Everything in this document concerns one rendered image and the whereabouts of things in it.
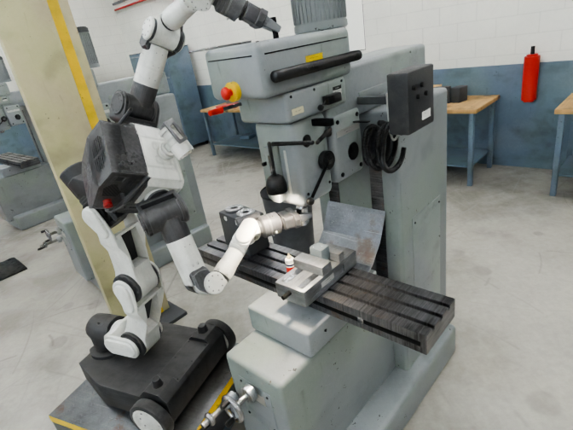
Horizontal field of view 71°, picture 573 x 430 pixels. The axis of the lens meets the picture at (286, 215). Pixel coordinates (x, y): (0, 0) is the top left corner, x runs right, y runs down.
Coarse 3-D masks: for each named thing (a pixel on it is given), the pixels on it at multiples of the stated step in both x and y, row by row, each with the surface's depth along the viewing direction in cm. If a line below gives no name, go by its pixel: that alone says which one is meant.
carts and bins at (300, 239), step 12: (264, 192) 381; (264, 204) 364; (276, 204) 352; (288, 204) 351; (300, 228) 364; (312, 228) 378; (276, 240) 375; (288, 240) 368; (300, 240) 369; (312, 240) 381
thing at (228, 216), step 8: (232, 208) 203; (240, 208) 199; (248, 208) 198; (224, 216) 200; (232, 216) 195; (224, 224) 203; (232, 224) 197; (224, 232) 207; (232, 232) 200; (264, 240) 198; (248, 248) 193; (256, 248) 196; (264, 248) 199
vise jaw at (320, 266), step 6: (294, 258) 165; (300, 258) 164; (306, 258) 164; (312, 258) 163; (318, 258) 162; (294, 264) 166; (300, 264) 163; (306, 264) 160; (312, 264) 158; (318, 264) 158; (324, 264) 157; (330, 264) 159; (306, 270) 162; (312, 270) 160; (318, 270) 157; (324, 270) 157
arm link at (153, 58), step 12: (144, 24) 140; (156, 24) 136; (144, 36) 138; (144, 48) 142; (156, 48) 142; (180, 48) 145; (144, 60) 143; (156, 60) 143; (144, 72) 144; (156, 72) 145; (144, 84) 145; (156, 84) 147
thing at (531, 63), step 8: (528, 56) 435; (536, 56) 430; (528, 64) 436; (536, 64) 433; (528, 72) 438; (536, 72) 436; (528, 80) 441; (536, 80) 440; (528, 88) 444; (536, 88) 444; (528, 96) 448
